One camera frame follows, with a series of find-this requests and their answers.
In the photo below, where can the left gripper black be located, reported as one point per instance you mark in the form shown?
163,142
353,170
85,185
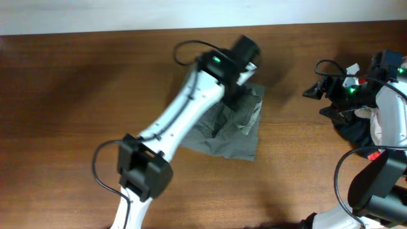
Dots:
237,95

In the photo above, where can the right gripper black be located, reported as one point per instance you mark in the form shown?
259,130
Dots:
326,88

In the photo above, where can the grey shorts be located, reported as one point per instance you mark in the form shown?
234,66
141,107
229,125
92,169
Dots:
229,133

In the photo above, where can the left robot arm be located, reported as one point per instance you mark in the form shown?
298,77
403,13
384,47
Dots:
144,161

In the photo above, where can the black garment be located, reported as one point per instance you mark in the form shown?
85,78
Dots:
356,132

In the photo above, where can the beige crumpled garment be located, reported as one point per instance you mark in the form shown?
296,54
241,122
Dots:
375,128

